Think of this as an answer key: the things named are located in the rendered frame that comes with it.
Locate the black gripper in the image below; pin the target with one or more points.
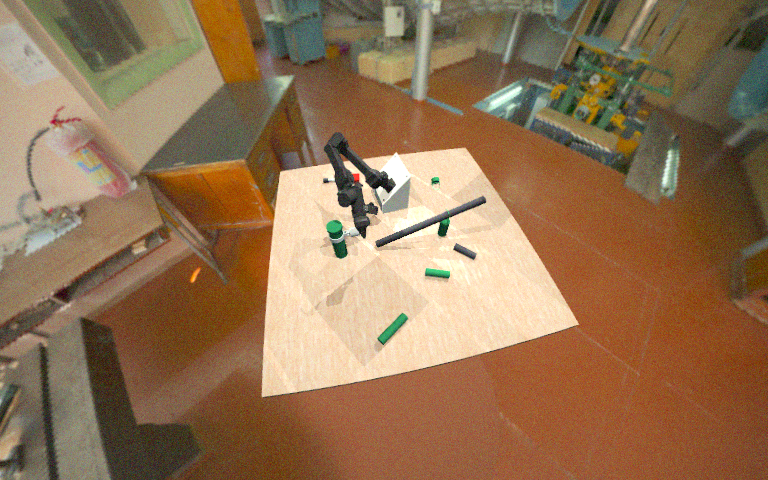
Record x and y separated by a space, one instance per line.
361 222

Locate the grey metal cup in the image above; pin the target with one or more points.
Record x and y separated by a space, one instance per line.
352 231

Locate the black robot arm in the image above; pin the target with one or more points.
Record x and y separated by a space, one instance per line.
344 179

